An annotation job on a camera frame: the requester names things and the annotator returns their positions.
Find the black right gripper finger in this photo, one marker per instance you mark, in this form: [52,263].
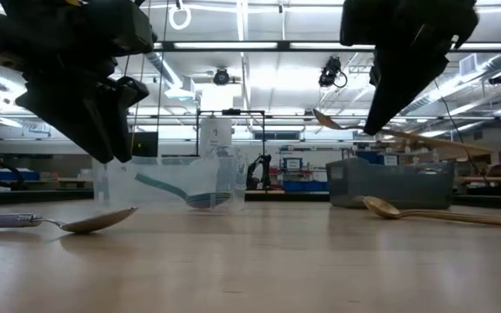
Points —
[407,82]
[374,75]

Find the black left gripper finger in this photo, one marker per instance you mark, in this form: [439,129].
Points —
[81,117]
[131,104]

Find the gold metal spoon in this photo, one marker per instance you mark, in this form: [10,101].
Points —
[326,120]

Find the iridescent rainbow metal spoon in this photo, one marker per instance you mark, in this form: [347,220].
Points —
[159,184]

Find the wooden spoon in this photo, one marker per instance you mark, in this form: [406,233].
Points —
[381,208]

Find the black background robot arm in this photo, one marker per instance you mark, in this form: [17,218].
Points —
[259,171]

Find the black monitor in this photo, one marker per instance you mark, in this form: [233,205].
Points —
[144,144]

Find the clear plastic bin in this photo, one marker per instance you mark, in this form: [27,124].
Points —
[168,174]

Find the blue box with label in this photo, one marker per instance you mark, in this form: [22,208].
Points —
[370,157]

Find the white pillar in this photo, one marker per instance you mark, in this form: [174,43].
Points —
[215,135]

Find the flat blue bin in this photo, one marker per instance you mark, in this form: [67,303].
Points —
[11,175]

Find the grey plastic bin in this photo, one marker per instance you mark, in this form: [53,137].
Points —
[389,187]

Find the framed white sign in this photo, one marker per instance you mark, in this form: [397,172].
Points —
[292,164]

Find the row of blue bins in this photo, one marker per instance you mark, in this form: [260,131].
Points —
[305,186]

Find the silver ceiling duct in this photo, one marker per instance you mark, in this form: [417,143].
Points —
[472,82]

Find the round black ceiling camera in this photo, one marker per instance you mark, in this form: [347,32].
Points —
[221,77]

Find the black rectangular frame stand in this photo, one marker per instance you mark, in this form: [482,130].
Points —
[231,111]

